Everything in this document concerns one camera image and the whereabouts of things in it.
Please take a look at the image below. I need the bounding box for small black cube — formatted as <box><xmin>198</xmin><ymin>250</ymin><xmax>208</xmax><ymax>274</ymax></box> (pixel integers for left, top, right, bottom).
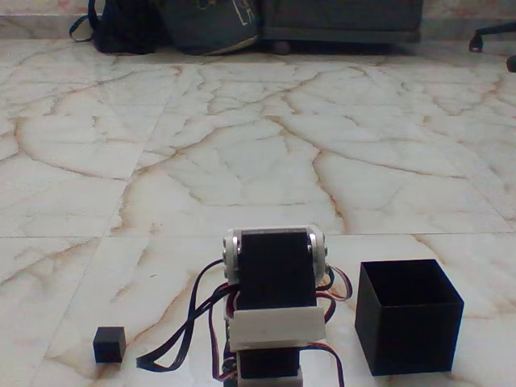
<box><xmin>93</xmin><ymin>326</ymin><xmax>127</xmax><ymax>364</ymax></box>

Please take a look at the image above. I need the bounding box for black box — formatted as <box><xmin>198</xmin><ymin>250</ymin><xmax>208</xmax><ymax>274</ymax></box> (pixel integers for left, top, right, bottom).
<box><xmin>354</xmin><ymin>259</ymin><xmax>465</xmax><ymax>378</ymax></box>

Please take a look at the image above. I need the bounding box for dark teal bag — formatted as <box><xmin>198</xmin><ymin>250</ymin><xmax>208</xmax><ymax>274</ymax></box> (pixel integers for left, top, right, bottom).
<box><xmin>155</xmin><ymin>0</ymin><xmax>260</xmax><ymax>56</ymax></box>

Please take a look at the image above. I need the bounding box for dark wooden furniture base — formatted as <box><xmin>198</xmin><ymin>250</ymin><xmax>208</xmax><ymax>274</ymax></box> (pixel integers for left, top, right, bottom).
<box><xmin>256</xmin><ymin>0</ymin><xmax>422</xmax><ymax>45</ymax></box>

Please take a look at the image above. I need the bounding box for black office chair base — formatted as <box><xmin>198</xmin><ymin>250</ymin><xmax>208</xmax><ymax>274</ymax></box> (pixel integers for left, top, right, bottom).
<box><xmin>468</xmin><ymin>22</ymin><xmax>516</xmax><ymax>73</ymax></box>

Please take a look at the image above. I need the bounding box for red and black servo cable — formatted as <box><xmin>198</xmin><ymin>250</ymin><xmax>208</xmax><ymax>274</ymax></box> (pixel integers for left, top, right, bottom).
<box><xmin>314</xmin><ymin>264</ymin><xmax>354</xmax><ymax>323</ymax></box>
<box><xmin>300</xmin><ymin>342</ymin><xmax>348</xmax><ymax>387</ymax></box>

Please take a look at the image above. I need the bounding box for black flat servo cable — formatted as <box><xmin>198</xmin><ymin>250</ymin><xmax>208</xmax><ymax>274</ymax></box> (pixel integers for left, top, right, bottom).
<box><xmin>135</xmin><ymin>260</ymin><xmax>243</xmax><ymax>374</ymax></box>

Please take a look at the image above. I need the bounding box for black backpack with blue strap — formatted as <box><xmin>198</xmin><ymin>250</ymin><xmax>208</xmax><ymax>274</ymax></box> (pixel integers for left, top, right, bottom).
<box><xmin>69</xmin><ymin>0</ymin><xmax>163</xmax><ymax>55</ymax></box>

